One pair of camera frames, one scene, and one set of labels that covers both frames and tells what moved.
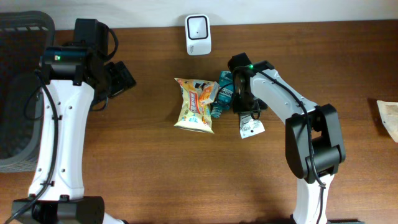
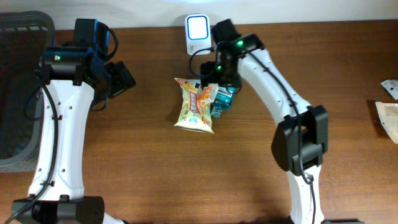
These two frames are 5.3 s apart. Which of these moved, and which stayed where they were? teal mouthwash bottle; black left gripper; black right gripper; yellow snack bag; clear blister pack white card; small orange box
Moved: clear blister pack white card; black right gripper
Stayed: black left gripper; yellow snack bag; teal mouthwash bottle; small orange box
